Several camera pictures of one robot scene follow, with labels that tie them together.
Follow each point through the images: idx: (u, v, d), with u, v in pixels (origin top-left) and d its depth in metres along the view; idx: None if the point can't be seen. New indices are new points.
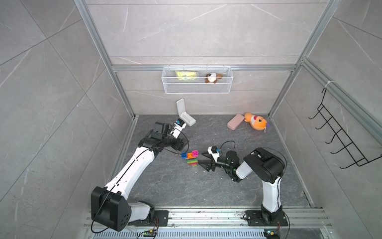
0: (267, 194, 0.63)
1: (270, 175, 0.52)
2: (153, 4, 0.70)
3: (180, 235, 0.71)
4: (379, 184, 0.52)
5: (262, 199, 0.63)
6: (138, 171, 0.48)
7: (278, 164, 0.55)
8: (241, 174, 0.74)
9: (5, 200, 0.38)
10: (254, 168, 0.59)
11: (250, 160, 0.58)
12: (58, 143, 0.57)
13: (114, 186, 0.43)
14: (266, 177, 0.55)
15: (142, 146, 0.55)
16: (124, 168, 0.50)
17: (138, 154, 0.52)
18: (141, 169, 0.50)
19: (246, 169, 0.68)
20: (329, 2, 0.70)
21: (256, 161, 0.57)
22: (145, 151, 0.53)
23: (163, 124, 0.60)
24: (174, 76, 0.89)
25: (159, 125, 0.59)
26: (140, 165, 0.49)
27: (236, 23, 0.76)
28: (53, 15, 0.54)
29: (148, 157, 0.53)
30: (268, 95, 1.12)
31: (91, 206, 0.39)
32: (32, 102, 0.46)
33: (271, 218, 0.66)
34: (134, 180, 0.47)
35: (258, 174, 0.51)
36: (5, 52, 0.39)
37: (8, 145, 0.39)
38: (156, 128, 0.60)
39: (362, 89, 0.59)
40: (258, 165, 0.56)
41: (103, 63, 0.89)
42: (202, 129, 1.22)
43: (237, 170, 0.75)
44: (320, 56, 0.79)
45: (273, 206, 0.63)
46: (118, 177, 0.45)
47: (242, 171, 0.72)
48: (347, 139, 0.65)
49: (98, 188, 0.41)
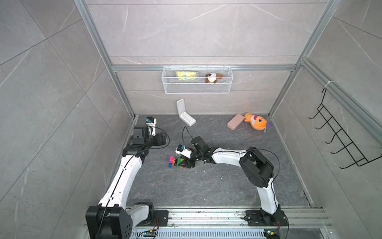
0: (264, 198, 0.62)
1: (263, 180, 0.52)
2: (153, 4, 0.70)
3: (180, 235, 0.71)
4: (379, 184, 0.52)
5: (261, 202, 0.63)
6: (129, 179, 0.48)
7: (269, 168, 0.55)
8: (219, 160, 0.69)
9: (5, 200, 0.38)
10: (247, 173, 0.55)
11: (247, 166, 0.53)
12: (58, 144, 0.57)
13: (109, 200, 0.42)
14: (258, 181, 0.54)
15: (127, 155, 0.53)
16: (114, 180, 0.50)
17: (125, 163, 0.51)
18: (132, 177, 0.49)
19: (229, 160, 0.64)
20: (329, 2, 0.70)
21: (252, 168, 0.53)
22: (132, 159, 0.52)
23: (142, 127, 0.59)
24: (174, 76, 0.89)
25: (140, 129, 0.58)
26: (130, 174, 0.48)
27: (236, 23, 0.76)
28: (53, 15, 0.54)
29: (137, 164, 0.52)
30: (268, 95, 1.12)
31: (89, 228, 0.40)
32: (32, 102, 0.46)
33: (272, 220, 0.65)
34: (128, 189, 0.47)
35: (249, 177, 0.56)
36: (5, 52, 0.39)
37: (8, 145, 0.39)
38: (137, 133, 0.59)
39: (362, 89, 0.59)
40: (255, 173, 0.52)
41: (103, 63, 0.89)
42: (202, 129, 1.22)
43: (215, 154, 0.69)
44: (320, 56, 0.79)
45: (271, 207, 0.63)
46: (110, 190, 0.44)
47: (223, 159, 0.67)
48: (347, 139, 0.65)
49: (91, 207, 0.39)
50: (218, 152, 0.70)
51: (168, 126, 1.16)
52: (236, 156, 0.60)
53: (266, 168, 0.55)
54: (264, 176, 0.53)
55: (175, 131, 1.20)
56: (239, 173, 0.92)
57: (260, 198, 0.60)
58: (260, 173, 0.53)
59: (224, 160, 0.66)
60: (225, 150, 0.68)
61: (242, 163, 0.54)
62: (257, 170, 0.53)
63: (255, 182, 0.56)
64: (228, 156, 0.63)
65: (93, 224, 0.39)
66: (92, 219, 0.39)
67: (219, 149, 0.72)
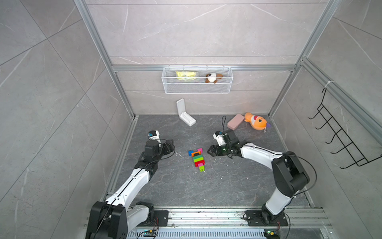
0: (276, 201, 0.60)
1: (293, 189, 0.47)
2: (153, 4, 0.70)
3: (180, 235, 0.71)
4: (379, 184, 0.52)
5: (268, 200, 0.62)
6: (136, 188, 0.51)
7: (303, 179, 0.49)
8: (247, 154, 0.65)
9: (5, 201, 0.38)
10: (278, 177, 0.50)
11: (281, 169, 0.48)
12: (58, 144, 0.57)
13: (115, 199, 0.45)
14: (285, 188, 0.49)
15: (139, 168, 0.59)
16: (123, 184, 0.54)
17: (135, 173, 0.56)
18: (138, 187, 0.53)
19: (260, 158, 0.59)
20: (329, 2, 0.70)
21: (285, 175, 0.48)
22: (142, 172, 0.57)
23: (152, 146, 0.63)
24: (174, 76, 0.89)
25: (149, 148, 0.62)
26: (138, 183, 0.53)
27: (236, 23, 0.76)
28: (53, 15, 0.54)
29: (145, 176, 0.57)
30: (268, 95, 1.12)
31: (88, 225, 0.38)
32: (32, 102, 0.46)
33: (270, 217, 0.66)
34: (132, 197, 0.50)
35: (279, 182, 0.51)
36: (5, 52, 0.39)
37: (7, 145, 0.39)
38: (147, 151, 0.63)
39: (362, 90, 0.59)
40: (286, 179, 0.47)
41: (103, 63, 0.89)
42: (202, 129, 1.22)
43: (243, 147, 0.67)
44: (320, 56, 0.79)
45: (277, 210, 0.62)
46: (118, 192, 0.48)
47: (253, 154, 0.62)
48: (347, 139, 0.65)
49: (97, 203, 0.43)
50: (249, 147, 0.65)
51: (168, 126, 1.16)
52: (268, 156, 0.55)
53: (300, 177, 0.49)
54: (295, 185, 0.48)
55: (175, 131, 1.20)
56: (240, 173, 0.92)
57: (271, 198, 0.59)
58: (291, 180, 0.48)
59: (254, 156, 0.62)
60: (256, 146, 0.64)
61: (276, 166, 0.49)
62: (289, 177, 0.48)
63: (281, 188, 0.51)
64: (260, 153, 0.58)
65: (93, 221, 0.41)
66: (95, 215, 0.41)
67: (248, 144, 0.68)
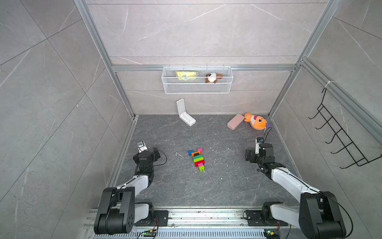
0: (285, 216, 0.57)
1: (318, 233, 0.40)
2: (153, 4, 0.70)
3: (180, 235, 0.71)
4: (379, 184, 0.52)
5: (278, 205, 0.64)
6: (139, 184, 0.57)
7: (335, 228, 0.41)
8: (278, 179, 0.60)
9: (5, 200, 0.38)
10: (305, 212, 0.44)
11: (310, 205, 0.42)
12: (58, 144, 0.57)
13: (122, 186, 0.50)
14: (310, 229, 0.43)
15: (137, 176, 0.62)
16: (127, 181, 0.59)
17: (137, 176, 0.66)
18: (141, 186, 0.58)
19: (289, 186, 0.54)
20: (329, 2, 0.70)
21: (314, 213, 0.42)
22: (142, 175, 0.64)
23: (146, 157, 0.68)
24: (174, 76, 0.89)
25: (144, 159, 0.67)
26: (140, 181, 0.58)
27: (236, 23, 0.76)
28: (53, 15, 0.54)
29: (144, 179, 0.62)
30: (268, 95, 1.12)
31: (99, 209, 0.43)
32: (32, 102, 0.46)
33: (268, 213, 0.67)
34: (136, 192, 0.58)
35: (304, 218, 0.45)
36: (6, 52, 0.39)
37: (8, 145, 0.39)
38: (143, 162, 0.69)
39: (362, 90, 0.59)
40: (313, 219, 0.41)
41: (103, 63, 0.89)
42: (202, 129, 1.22)
43: (274, 170, 0.62)
44: (320, 56, 0.79)
45: (276, 215, 0.63)
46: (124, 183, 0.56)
47: (284, 180, 0.57)
48: (347, 139, 0.65)
49: (107, 189, 0.47)
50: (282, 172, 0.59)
51: (168, 126, 1.16)
52: (300, 188, 0.49)
53: (332, 224, 0.42)
54: (323, 229, 0.41)
55: (175, 131, 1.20)
56: (240, 173, 0.92)
57: (280, 208, 0.61)
58: (319, 223, 0.41)
59: (285, 183, 0.56)
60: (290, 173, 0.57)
61: (305, 199, 0.44)
62: (317, 217, 0.41)
63: (305, 228, 0.45)
64: (292, 182, 0.53)
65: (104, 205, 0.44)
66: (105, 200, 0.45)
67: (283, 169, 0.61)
